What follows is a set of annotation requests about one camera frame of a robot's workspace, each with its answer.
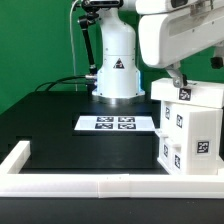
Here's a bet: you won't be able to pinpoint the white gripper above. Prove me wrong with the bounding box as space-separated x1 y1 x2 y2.
138 6 224 88

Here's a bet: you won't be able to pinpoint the white cabinet top block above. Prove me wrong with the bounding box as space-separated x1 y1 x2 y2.
151 78 224 108

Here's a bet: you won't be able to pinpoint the white cabinet body box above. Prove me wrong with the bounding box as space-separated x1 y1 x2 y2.
167 104 223 175

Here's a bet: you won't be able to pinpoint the white cabinet door panel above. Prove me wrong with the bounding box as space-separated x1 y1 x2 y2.
155 101 172 171

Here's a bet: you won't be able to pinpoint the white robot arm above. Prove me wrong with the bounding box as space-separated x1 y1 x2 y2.
90 0 224 103

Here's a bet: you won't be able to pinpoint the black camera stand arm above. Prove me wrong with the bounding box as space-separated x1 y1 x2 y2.
77 0 124 76

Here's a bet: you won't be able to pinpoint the white marker base plate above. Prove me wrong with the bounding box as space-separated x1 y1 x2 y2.
74 116 155 132

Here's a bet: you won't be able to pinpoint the white hanging cable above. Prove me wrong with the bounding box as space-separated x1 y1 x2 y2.
69 0 82 92

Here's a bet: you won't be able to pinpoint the black cables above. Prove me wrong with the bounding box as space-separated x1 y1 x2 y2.
34 75 98 92

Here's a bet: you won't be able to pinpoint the white border frame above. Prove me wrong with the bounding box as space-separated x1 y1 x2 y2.
0 141 224 199

